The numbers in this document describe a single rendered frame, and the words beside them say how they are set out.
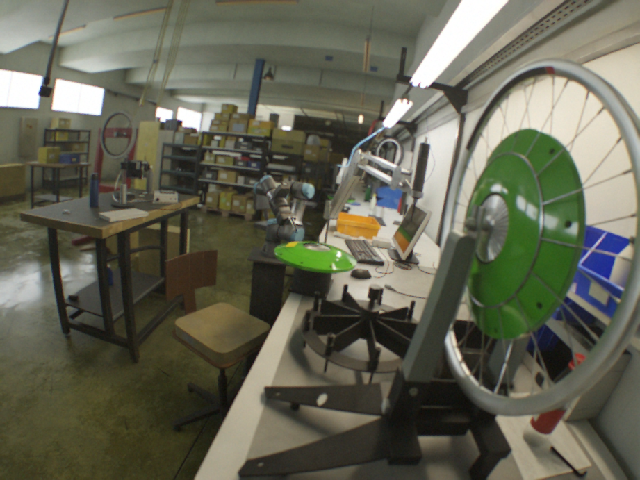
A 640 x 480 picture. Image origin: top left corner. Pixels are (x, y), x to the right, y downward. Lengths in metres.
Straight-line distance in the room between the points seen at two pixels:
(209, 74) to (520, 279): 10.87
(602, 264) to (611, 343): 0.61
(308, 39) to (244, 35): 1.35
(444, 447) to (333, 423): 0.24
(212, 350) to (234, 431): 0.75
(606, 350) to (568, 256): 0.11
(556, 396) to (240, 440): 0.51
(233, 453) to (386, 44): 6.49
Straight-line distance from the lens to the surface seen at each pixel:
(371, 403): 0.62
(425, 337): 0.49
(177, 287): 1.58
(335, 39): 6.59
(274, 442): 0.63
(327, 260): 1.08
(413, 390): 0.53
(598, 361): 0.33
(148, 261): 3.09
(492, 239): 0.46
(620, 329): 0.31
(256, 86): 7.77
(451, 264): 0.45
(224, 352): 1.33
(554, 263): 0.38
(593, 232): 1.01
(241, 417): 0.66
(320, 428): 0.66
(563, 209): 0.38
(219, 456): 0.60
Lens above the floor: 1.40
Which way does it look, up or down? 14 degrees down
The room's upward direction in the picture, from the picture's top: 9 degrees clockwise
